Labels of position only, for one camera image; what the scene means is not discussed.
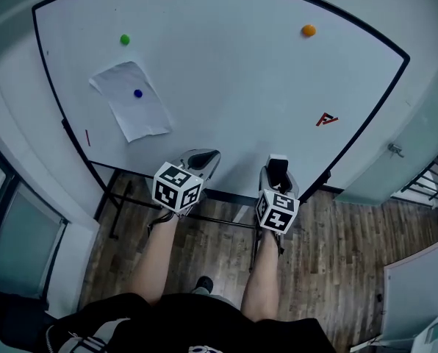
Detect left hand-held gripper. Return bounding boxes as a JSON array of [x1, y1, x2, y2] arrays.
[[151, 148, 223, 218]]

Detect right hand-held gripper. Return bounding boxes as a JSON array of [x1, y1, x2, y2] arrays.
[[255, 165, 301, 239]]

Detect black whiteboard eraser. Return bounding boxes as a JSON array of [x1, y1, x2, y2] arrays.
[[268, 154, 290, 193]]

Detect person's right forearm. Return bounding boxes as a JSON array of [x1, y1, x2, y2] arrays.
[[240, 229, 281, 324]]

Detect person's left forearm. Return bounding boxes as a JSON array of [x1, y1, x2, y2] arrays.
[[128, 211, 179, 307]]

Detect black framed whiteboard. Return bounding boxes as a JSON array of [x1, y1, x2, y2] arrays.
[[31, 0, 412, 204]]

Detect red logo sticker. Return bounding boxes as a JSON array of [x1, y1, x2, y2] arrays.
[[315, 112, 340, 128]]

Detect white paper sheet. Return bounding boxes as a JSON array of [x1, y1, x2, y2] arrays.
[[88, 60, 173, 143]]

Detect person's dark shoe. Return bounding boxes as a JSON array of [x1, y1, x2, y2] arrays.
[[195, 275, 215, 294]]

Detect frosted glass door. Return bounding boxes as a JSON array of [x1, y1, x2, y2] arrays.
[[334, 60, 438, 208]]

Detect person's grey trouser leg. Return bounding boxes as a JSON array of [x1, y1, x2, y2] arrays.
[[191, 287, 239, 309]]

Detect black metal railing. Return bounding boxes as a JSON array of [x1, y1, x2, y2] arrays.
[[400, 155, 438, 213]]

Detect person's black shirt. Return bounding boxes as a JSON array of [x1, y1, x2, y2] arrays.
[[35, 291, 338, 353]]

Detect white panel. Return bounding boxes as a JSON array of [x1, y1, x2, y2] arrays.
[[381, 232, 438, 346]]

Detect black framed glass partition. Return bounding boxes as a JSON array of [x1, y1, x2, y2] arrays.
[[0, 129, 70, 302]]

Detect white box green label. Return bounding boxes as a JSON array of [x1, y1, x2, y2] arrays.
[[416, 313, 438, 346]]

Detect black bag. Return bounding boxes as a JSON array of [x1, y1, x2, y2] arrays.
[[0, 288, 57, 347]]

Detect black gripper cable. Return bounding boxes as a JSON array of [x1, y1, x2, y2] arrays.
[[248, 229, 285, 274], [146, 210, 176, 235]]

